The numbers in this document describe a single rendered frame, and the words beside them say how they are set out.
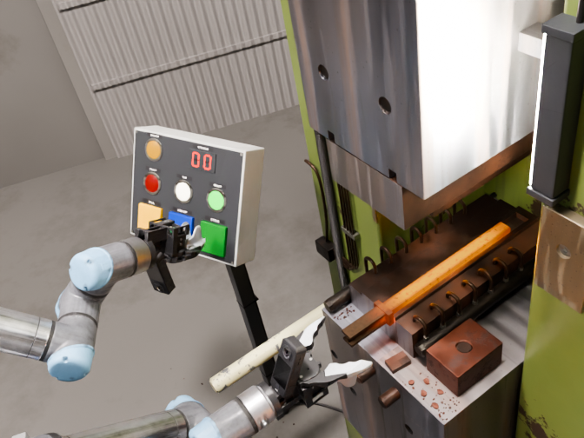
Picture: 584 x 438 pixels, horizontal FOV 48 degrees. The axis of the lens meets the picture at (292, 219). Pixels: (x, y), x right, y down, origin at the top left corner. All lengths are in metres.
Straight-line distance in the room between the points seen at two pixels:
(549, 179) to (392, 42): 0.29
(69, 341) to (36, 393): 1.60
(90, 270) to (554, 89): 0.83
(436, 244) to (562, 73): 0.69
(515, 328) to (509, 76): 0.59
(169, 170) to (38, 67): 2.15
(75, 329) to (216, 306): 1.58
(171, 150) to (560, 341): 0.95
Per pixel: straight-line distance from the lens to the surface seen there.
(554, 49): 0.86
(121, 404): 2.64
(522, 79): 1.06
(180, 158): 1.59
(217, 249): 1.55
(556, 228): 1.03
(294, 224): 3.07
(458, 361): 1.28
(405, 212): 1.08
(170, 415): 1.34
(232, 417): 1.22
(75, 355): 1.24
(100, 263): 1.25
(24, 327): 1.25
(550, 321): 1.21
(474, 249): 1.44
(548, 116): 0.91
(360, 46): 0.96
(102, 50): 3.59
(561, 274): 1.08
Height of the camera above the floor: 2.02
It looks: 41 degrees down
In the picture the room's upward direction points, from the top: 13 degrees counter-clockwise
